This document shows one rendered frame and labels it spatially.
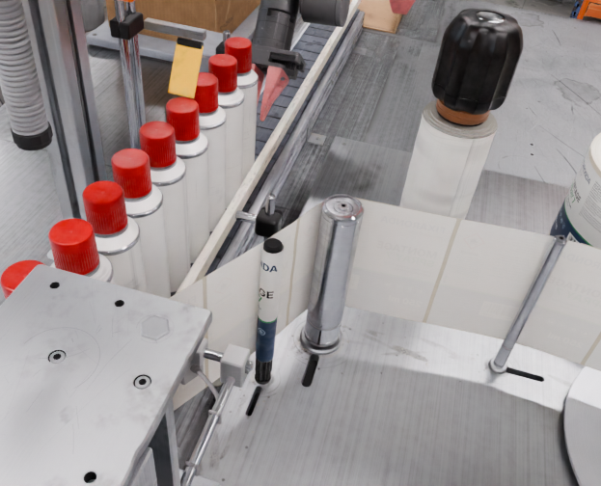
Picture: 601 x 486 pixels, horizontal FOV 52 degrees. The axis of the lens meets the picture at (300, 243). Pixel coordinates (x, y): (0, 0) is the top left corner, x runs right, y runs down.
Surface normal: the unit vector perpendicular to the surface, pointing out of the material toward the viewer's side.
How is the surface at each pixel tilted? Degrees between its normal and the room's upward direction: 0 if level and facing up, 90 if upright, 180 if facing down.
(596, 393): 0
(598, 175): 90
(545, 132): 0
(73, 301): 0
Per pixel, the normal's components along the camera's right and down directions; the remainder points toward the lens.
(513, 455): 0.08, -0.74
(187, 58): -0.18, 0.14
